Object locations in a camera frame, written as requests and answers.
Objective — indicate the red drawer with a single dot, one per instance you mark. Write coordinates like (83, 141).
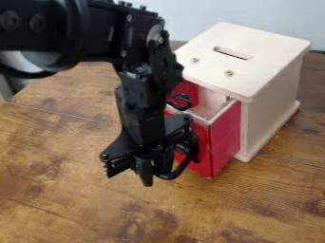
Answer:
(215, 114)

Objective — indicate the right screw on box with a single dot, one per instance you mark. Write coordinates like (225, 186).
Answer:
(229, 73)

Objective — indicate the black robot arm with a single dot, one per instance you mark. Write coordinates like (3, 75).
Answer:
(59, 33)

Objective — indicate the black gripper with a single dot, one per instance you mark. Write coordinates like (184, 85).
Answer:
(140, 98)

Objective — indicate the white wooden box cabinet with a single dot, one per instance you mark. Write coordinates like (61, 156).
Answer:
(266, 61)

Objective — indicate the black metal drawer handle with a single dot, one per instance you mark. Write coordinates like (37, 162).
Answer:
(184, 144)

